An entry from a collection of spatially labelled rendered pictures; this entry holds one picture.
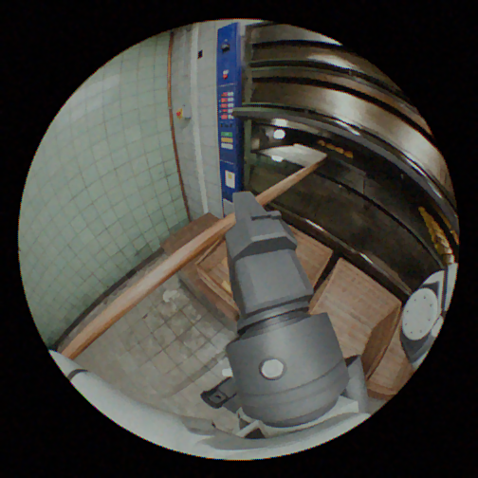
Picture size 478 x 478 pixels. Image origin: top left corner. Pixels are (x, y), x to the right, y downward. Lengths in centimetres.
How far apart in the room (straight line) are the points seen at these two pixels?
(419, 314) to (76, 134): 172
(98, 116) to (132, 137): 43
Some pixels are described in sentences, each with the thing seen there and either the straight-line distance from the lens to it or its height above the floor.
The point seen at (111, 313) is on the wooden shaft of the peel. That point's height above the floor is 120.
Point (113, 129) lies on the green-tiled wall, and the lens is 144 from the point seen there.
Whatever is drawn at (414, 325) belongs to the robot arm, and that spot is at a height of 128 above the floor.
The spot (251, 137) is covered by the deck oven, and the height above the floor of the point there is 127.
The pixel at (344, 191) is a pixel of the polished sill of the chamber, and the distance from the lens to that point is 72.
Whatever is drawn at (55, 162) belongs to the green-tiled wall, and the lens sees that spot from 151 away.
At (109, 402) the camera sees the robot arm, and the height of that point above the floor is 131.
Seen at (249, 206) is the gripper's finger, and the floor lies 132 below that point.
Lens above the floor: 141
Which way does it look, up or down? 47 degrees down
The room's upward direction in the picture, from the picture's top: straight up
